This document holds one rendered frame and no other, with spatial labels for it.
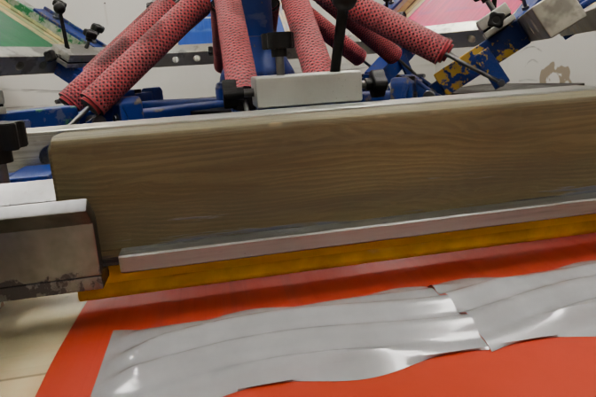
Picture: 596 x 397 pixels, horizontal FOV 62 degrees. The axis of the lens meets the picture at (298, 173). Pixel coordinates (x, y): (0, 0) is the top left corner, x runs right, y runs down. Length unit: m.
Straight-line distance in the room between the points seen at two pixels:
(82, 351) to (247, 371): 0.09
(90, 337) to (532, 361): 0.22
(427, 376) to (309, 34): 0.68
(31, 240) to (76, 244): 0.02
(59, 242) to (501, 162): 0.26
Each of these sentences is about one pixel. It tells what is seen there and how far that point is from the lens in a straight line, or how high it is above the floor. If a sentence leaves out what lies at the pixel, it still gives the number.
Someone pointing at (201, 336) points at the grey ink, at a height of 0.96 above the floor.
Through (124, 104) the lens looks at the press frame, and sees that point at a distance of 0.92.
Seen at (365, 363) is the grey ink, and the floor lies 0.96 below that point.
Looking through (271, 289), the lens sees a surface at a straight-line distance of 0.32.
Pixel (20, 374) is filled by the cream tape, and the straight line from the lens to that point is 0.29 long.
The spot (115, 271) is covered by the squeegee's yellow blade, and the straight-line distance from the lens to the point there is 0.32.
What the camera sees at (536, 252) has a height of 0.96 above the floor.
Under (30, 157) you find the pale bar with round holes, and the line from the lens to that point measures 0.55.
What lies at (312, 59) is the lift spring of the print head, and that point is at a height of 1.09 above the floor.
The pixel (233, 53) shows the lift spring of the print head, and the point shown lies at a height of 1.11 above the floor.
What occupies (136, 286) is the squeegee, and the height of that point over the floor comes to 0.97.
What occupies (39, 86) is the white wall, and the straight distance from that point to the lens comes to 4.62.
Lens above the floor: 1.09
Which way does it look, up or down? 13 degrees down
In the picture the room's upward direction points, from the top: 4 degrees counter-clockwise
